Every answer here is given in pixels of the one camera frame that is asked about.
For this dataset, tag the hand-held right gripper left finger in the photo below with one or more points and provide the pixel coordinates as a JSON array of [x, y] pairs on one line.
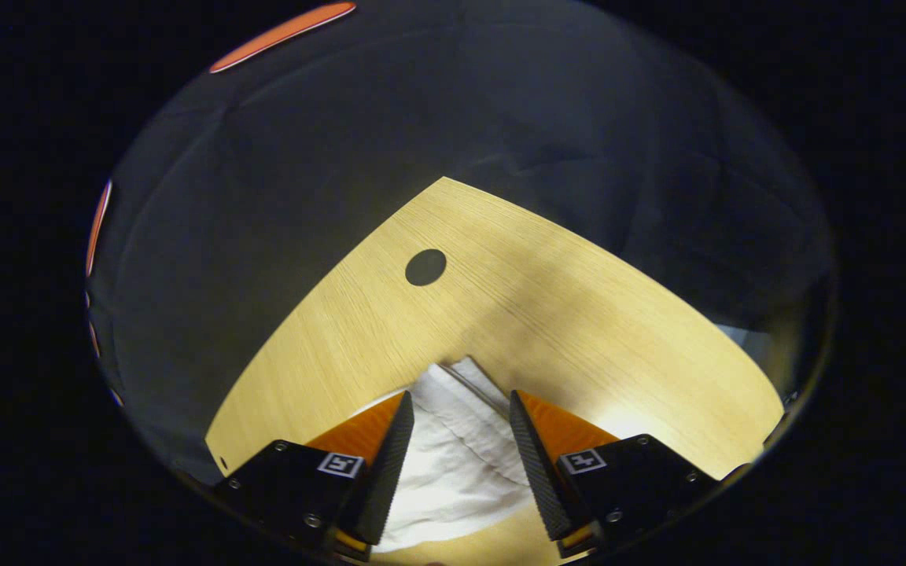
[[386, 472]]

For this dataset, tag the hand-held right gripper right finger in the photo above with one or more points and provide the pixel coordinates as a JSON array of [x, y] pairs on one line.
[[535, 472]]

